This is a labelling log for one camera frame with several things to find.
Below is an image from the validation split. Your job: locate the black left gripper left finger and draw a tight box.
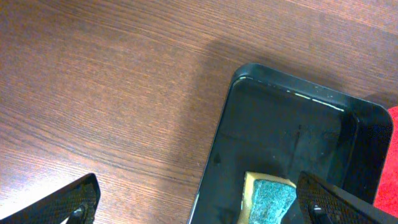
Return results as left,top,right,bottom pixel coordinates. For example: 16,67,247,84
1,173,101,224

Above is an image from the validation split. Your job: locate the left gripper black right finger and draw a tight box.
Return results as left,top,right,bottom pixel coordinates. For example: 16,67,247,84
296,171,397,224

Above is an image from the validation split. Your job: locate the green and yellow sponge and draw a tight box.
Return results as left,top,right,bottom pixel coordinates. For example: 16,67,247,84
238,172,297,224

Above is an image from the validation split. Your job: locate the red plastic tray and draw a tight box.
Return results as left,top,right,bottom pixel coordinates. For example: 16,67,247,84
374,106,398,217

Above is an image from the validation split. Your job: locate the black plastic tray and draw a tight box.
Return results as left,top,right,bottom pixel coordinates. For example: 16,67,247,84
188,63,393,223

